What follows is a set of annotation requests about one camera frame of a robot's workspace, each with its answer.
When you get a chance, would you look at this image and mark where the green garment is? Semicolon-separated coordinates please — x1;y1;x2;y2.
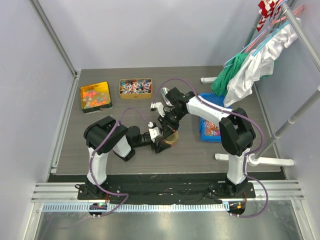
210;52;249;96

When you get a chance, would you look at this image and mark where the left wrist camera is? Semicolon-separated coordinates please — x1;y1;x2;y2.
147;121;162;143

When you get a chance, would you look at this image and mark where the gold tin of star candies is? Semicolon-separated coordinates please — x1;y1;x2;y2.
79;81;113;114

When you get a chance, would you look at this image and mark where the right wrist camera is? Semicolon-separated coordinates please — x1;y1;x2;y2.
150;102;166;117

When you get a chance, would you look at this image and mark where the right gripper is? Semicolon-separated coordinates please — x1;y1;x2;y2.
158;108;186;139

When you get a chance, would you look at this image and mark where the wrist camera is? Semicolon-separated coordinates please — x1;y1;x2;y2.
147;121;162;143
150;102;166;117

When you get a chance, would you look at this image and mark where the gold tin of lollipops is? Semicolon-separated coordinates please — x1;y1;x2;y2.
119;78;153;100

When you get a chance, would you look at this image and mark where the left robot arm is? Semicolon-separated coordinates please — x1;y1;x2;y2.
79;116;172;200

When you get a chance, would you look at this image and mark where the blue plastic bin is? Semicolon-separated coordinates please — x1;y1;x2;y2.
199;93;225;143

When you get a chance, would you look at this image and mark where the white clothes rack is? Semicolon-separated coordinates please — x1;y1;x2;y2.
200;0;320;167

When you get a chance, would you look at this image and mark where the beige jar lid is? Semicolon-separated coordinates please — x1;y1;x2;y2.
162;131;179;140

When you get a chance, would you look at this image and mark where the clear plastic jar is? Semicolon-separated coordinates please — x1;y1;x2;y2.
163;139;178;147

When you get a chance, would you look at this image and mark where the silver metal scoop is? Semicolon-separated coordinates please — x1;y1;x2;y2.
160;87;173;107

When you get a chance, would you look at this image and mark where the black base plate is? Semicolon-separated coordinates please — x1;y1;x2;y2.
48;171;285;200

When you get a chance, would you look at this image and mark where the red white garment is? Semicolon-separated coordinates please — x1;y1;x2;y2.
256;0;286;32

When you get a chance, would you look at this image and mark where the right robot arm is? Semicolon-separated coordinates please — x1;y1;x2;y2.
150;87;256;198

